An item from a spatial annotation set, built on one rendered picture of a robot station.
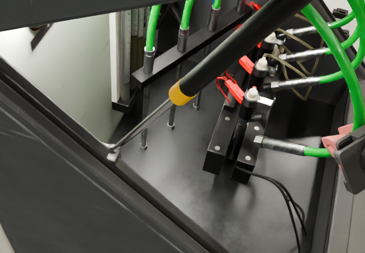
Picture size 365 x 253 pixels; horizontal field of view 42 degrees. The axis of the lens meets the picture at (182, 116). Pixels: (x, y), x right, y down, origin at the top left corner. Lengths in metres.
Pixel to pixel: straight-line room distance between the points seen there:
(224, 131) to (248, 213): 0.20
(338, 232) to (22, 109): 0.67
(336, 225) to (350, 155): 0.37
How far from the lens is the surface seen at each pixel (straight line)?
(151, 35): 0.83
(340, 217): 1.00
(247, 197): 1.10
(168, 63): 0.93
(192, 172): 1.10
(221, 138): 0.98
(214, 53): 0.36
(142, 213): 0.57
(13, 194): 0.69
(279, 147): 0.78
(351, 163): 0.64
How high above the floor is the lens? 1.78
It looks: 53 degrees down
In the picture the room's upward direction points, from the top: 10 degrees clockwise
